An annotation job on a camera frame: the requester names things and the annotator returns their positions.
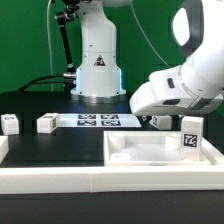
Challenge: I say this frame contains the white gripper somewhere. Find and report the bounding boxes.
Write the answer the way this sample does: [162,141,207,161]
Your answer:
[130,81,223,116]

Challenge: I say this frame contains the white square tabletop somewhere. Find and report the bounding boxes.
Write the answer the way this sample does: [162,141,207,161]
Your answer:
[103,131,211,166]

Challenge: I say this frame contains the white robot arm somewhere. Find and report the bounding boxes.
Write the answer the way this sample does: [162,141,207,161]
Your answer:
[65,0,224,116]

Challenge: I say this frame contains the white sheet with fiducial tags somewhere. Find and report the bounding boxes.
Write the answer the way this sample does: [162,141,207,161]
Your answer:
[58,113,141,128]

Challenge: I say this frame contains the white U-shaped obstacle fence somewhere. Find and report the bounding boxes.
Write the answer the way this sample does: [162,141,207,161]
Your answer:
[0,141,224,194]

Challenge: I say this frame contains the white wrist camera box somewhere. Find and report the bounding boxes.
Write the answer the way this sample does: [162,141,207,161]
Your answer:
[149,66,186,101]

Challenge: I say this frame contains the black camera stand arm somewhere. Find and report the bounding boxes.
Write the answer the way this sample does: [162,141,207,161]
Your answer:
[55,0,80,92]

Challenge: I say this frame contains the black cable bundle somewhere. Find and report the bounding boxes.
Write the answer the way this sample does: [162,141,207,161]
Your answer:
[17,73,75,93]

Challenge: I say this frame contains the thin white hanging cable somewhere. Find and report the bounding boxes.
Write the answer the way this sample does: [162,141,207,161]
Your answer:
[45,0,55,93]

